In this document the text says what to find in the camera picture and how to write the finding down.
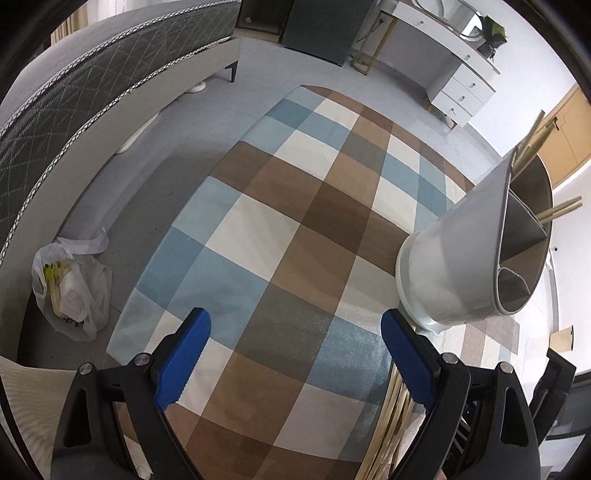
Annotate white plastic bag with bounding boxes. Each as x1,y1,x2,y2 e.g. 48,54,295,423
31,230,113,341

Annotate plaid rug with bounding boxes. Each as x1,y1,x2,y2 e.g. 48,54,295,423
106,85,522,480

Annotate pile of wooden chopsticks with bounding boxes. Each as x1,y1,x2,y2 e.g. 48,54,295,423
358,323,428,480

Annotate potted plant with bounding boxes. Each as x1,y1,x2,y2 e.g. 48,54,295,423
475,16,509,58

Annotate white utensil holder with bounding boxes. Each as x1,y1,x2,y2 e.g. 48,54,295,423
396,150,555,334

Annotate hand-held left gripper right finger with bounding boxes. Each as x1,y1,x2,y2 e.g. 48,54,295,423
381,308,541,480

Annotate person's left leg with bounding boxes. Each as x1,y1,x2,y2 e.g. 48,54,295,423
0,355,70,480

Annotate gold wire rack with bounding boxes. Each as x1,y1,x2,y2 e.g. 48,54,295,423
348,14,398,75

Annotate dark glass cabinet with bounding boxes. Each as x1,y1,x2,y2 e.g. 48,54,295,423
233,0,291,35

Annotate wooden door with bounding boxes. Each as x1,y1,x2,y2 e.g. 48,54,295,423
536,85,591,185

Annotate brown cardboard piece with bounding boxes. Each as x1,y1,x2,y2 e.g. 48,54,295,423
551,325,574,354

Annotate oval mirror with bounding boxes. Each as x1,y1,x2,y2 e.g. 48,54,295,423
416,0,485,40

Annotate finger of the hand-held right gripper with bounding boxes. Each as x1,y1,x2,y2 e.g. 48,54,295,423
529,347,578,432

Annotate white dressing table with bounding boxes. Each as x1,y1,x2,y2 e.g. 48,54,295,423
369,0,502,130

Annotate dark grey fridge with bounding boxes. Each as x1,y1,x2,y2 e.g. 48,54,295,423
281,0,370,65

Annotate wooden chopstick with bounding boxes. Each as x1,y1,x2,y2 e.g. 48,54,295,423
538,203,584,226
518,123,561,177
513,109,547,160
515,120,557,172
536,196,583,220

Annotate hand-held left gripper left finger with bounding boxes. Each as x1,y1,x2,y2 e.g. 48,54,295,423
51,307,212,480

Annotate grey quilted bed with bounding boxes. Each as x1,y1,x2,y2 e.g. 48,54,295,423
0,0,243,356

